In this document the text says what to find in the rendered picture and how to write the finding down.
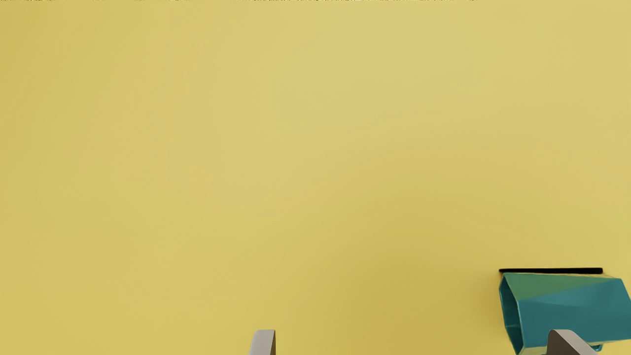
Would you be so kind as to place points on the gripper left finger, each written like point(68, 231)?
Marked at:
point(263, 343)

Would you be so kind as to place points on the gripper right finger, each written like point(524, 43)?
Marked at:
point(567, 344)

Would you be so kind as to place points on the teal faceted mug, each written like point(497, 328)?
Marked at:
point(567, 305)

